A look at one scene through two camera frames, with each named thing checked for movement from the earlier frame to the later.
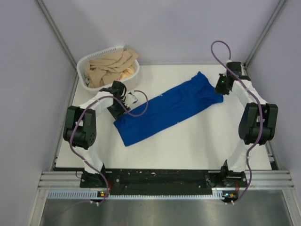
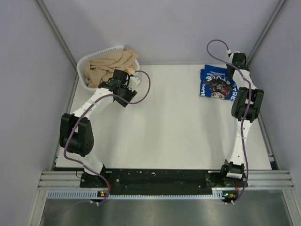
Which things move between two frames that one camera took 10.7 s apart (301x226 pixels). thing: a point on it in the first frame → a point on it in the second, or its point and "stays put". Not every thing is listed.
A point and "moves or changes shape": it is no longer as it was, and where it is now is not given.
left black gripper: (116, 115) → (130, 93)
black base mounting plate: (154, 180) stays put
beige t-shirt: (105, 70) stays put
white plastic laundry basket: (130, 83) stays put
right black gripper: (218, 90) → (229, 66)
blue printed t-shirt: (195, 94) moves or changes shape
